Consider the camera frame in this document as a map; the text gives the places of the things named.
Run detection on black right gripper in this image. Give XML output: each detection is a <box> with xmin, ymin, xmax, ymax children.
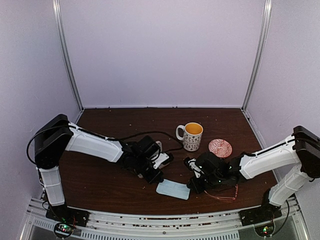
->
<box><xmin>187</xmin><ymin>173</ymin><xmax>223</xmax><ymax>195</ymax></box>

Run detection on light blue cleaning cloth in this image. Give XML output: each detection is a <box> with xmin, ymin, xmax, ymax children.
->
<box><xmin>156</xmin><ymin>179</ymin><xmax>190</xmax><ymax>200</ymax></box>

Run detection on rose gold wire glasses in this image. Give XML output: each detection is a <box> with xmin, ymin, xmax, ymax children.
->
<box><xmin>204</xmin><ymin>180</ymin><xmax>239</xmax><ymax>202</ymax></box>

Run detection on pink glasses case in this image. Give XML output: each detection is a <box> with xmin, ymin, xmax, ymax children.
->
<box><xmin>134</xmin><ymin>141</ymin><xmax>174</xmax><ymax>182</ymax></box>

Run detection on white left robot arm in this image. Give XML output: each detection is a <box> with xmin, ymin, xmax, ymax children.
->
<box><xmin>29</xmin><ymin>114</ymin><xmax>169</xmax><ymax>222</ymax></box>

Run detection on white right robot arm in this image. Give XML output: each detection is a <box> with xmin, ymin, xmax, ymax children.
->
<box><xmin>184</xmin><ymin>125</ymin><xmax>320</xmax><ymax>221</ymax></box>

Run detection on red patterned ceramic bowl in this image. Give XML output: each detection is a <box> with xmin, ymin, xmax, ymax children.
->
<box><xmin>208</xmin><ymin>138</ymin><xmax>233</xmax><ymax>159</ymax></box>

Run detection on white floral mug yellow inside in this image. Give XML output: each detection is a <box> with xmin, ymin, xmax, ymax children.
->
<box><xmin>175</xmin><ymin>122</ymin><xmax>204</xmax><ymax>152</ymax></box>

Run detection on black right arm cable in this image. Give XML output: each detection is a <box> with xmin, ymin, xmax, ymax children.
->
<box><xmin>241</xmin><ymin>132</ymin><xmax>308</xmax><ymax>158</ymax></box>

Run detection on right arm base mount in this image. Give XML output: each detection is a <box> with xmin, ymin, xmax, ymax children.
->
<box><xmin>239</xmin><ymin>206</ymin><xmax>282</xmax><ymax>238</ymax></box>

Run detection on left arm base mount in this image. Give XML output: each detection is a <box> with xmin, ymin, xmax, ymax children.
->
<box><xmin>45</xmin><ymin>208</ymin><xmax>90</xmax><ymax>239</ymax></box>

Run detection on aluminium right corner post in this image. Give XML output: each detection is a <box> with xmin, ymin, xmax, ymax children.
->
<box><xmin>241</xmin><ymin>0</ymin><xmax>273</xmax><ymax>112</ymax></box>

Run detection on aluminium corner post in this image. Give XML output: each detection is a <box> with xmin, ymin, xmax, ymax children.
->
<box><xmin>52</xmin><ymin>0</ymin><xmax>84</xmax><ymax>112</ymax></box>
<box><xmin>241</xmin><ymin>0</ymin><xmax>273</xmax><ymax>112</ymax></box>

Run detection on aluminium left corner post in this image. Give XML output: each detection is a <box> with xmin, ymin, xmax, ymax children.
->
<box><xmin>52</xmin><ymin>0</ymin><xmax>84</xmax><ymax>112</ymax></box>

